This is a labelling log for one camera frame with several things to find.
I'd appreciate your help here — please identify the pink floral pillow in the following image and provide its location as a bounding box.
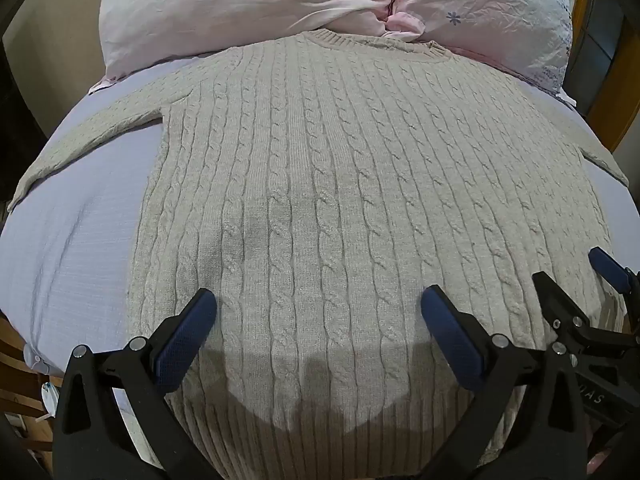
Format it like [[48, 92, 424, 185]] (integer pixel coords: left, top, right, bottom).
[[90, 0, 576, 107]]

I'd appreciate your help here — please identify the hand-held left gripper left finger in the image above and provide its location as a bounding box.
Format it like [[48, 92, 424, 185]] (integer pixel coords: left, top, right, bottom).
[[54, 288, 218, 480]]

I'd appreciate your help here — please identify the wooden chair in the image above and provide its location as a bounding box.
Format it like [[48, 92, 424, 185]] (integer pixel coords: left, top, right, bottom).
[[0, 316, 57, 480]]

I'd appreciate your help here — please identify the beige cable-knit sweater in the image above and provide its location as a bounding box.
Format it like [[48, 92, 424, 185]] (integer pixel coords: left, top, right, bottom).
[[7, 29, 630, 480]]

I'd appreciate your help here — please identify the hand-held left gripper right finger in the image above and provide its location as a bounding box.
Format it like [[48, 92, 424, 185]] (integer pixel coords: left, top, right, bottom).
[[421, 284, 592, 480]]

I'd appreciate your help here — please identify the wooden door frame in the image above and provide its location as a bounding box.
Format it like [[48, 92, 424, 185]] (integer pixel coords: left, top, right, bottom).
[[570, 0, 640, 157]]

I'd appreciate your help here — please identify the small white object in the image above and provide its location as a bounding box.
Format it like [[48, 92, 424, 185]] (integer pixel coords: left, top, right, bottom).
[[39, 382, 60, 418]]

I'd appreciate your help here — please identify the lavender bed sheet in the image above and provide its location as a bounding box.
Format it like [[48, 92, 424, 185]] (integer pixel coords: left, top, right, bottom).
[[0, 55, 640, 461]]

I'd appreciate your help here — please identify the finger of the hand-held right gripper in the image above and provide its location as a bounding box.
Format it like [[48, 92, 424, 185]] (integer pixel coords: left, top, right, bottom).
[[588, 246, 640, 332], [532, 270, 597, 344]]

